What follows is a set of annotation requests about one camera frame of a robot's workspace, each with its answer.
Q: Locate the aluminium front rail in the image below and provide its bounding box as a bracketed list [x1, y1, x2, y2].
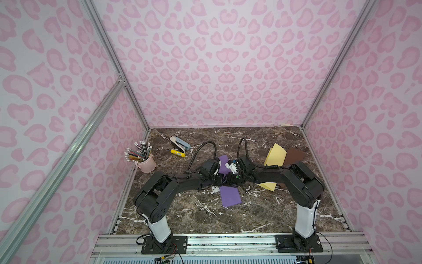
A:
[91, 232, 374, 259]

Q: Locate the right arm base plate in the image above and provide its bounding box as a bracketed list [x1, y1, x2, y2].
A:
[275, 234, 324, 253]

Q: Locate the grey stapler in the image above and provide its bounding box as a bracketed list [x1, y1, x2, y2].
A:
[169, 136, 191, 153]

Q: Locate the bundle of pencils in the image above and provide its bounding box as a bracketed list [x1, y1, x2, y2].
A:
[124, 140, 152, 163]

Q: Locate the yellow paper sheet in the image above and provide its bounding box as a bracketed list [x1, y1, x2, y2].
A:
[258, 143, 287, 192]

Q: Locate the purple paper sheet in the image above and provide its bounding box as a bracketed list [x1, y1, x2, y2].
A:
[219, 155, 242, 207]

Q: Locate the pink pencil cup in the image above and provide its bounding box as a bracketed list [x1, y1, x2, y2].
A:
[135, 154, 156, 173]

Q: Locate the yellow marker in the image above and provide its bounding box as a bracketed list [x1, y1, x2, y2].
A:
[170, 149, 186, 157]

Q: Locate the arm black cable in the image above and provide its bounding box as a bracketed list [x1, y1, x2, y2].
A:
[187, 141, 218, 171]
[236, 137, 274, 169]

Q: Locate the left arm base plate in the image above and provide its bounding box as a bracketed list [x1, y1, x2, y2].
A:
[136, 235, 188, 255]

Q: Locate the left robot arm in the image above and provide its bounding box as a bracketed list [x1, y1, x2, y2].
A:
[134, 158, 223, 248]

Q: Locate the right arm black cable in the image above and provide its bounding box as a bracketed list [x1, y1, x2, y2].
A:
[236, 137, 274, 169]

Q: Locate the brown paper sheet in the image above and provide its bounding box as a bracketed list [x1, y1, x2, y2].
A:
[276, 148, 306, 167]

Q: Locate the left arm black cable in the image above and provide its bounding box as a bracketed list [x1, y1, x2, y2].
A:
[187, 141, 218, 171]

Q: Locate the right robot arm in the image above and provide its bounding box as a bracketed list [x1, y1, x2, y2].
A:
[226, 156, 325, 253]

